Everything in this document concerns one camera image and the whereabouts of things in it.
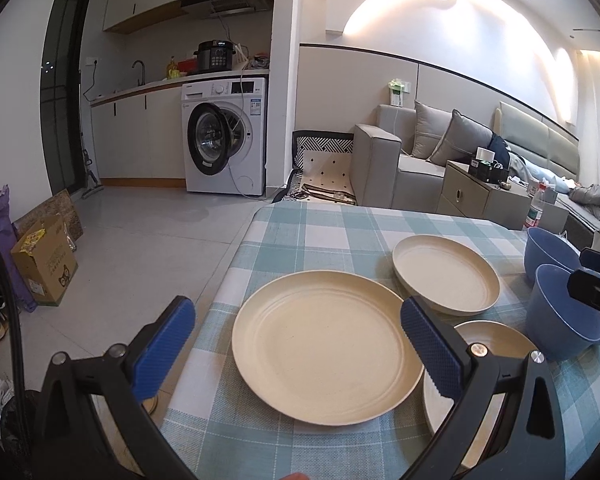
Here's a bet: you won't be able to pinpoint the blue bowl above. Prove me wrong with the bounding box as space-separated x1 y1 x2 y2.
524 263 600 362
524 226 580 285

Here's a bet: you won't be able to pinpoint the large cream plate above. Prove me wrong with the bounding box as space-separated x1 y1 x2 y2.
232 270 424 427

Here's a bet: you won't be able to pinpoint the lower kitchen cabinets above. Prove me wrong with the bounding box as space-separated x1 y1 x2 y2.
92 88 185 188

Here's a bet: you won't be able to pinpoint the plastic water bottle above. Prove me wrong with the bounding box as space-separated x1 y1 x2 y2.
524 182 546 230

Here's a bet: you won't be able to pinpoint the teal checkered tablecloth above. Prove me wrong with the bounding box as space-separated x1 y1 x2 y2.
158 200 600 480

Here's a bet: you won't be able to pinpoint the black tissue box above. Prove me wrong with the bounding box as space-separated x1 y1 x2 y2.
468 148 508 185

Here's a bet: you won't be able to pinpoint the beige side cabinet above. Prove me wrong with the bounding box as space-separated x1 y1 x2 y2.
437 162 531 231

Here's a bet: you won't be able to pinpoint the yellow cardboard box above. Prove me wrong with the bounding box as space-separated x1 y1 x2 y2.
10 214 78 307

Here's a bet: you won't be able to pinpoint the grey cushion front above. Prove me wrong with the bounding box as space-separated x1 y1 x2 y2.
428 110 493 166

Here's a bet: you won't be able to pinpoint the beige cushion back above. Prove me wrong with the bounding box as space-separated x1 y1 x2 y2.
412 101 452 159

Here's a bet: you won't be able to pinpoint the grey sofa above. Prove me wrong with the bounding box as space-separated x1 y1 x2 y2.
350 101 506 214

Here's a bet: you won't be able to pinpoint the brown woven box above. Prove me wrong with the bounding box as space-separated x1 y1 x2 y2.
12 190 83 242

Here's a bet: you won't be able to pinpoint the purple bag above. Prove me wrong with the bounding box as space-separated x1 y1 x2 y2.
0 184 38 312

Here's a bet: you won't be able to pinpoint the patterned folded playpen mat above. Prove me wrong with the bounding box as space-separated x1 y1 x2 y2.
273 130 356 206

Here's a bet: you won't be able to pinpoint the white washing machine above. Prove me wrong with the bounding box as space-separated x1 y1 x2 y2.
181 76 268 197

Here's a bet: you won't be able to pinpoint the dark glass door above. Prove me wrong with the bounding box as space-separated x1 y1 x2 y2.
40 0 90 194

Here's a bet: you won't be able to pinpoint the yellow oil bottle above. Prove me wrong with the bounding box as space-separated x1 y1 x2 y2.
166 58 181 79

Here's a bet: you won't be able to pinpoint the black pressure cooker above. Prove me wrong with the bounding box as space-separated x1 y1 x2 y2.
195 40 235 74

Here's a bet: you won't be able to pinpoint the range hood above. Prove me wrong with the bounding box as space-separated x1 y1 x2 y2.
181 0 273 20

